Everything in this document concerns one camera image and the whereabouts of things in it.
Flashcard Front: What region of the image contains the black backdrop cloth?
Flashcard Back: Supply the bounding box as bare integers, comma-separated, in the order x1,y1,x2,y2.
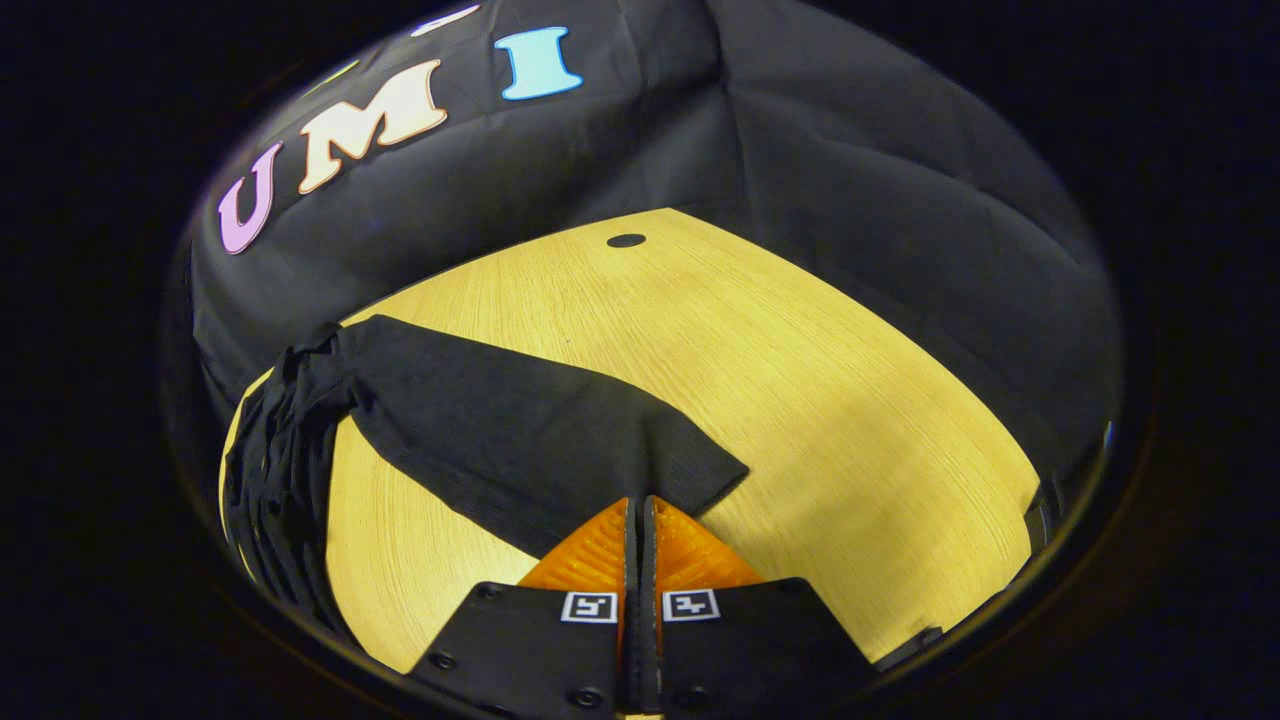
185,0,1126,481

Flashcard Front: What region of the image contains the black button shirt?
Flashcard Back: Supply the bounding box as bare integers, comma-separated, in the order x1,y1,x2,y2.
222,315,751,641

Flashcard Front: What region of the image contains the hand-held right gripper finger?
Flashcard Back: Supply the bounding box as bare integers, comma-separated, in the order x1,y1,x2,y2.
408,497,638,716
640,495,881,716

